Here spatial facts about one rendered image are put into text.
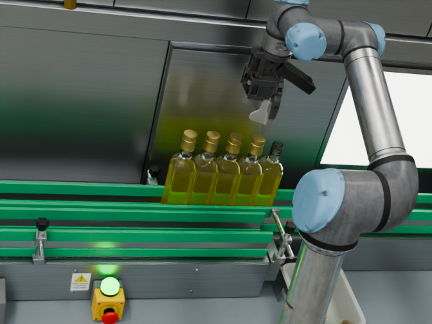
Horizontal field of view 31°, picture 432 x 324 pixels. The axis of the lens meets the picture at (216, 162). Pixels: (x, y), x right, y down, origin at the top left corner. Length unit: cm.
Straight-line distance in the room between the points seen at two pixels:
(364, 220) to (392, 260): 87
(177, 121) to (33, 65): 39
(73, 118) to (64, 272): 38
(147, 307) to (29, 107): 57
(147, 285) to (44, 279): 25
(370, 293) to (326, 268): 76
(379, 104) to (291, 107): 51
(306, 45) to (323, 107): 49
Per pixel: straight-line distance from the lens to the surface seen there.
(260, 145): 192
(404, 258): 233
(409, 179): 150
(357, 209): 142
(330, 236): 144
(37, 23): 182
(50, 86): 193
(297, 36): 162
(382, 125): 157
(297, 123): 210
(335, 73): 204
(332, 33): 166
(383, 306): 223
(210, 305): 204
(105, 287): 189
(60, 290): 195
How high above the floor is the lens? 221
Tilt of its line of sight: 36 degrees down
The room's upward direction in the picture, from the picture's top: 15 degrees clockwise
